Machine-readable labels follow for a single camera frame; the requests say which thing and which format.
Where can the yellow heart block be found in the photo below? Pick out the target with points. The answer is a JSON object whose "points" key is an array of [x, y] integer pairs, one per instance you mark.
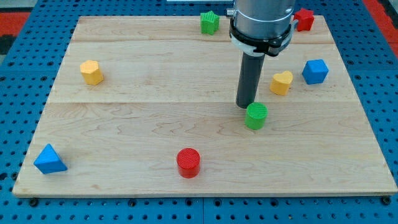
{"points": [[281, 83]]}

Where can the red star block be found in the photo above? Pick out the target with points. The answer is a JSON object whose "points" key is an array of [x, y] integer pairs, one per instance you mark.
{"points": [[305, 18]]}

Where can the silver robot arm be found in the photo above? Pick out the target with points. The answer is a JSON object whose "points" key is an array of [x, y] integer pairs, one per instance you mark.
{"points": [[261, 27]]}

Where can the blue triangle block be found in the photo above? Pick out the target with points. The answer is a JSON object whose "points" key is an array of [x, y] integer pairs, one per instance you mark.
{"points": [[48, 161]]}

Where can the green cylinder block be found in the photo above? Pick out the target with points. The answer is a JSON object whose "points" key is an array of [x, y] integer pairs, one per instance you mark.
{"points": [[256, 114]]}

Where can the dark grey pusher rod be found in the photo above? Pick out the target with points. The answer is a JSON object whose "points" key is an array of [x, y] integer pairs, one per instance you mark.
{"points": [[250, 73]]}

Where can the light wooden board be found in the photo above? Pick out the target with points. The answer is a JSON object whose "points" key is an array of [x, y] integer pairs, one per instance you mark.
{"points": [[168, 87]]}

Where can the green star block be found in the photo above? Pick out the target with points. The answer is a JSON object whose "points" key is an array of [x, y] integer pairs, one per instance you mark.
{"points": [[209, 22]]}

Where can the yellow hexagon block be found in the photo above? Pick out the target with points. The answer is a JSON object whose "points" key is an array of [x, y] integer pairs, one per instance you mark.
{"points": [[91, 72]]}

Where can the blue cube block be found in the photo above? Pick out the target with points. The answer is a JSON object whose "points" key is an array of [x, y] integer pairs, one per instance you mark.
{"points": [[315, 71]]}

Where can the red cylinder block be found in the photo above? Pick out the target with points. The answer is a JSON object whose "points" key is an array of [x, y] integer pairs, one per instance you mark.
{"points": [[188, 161]]}

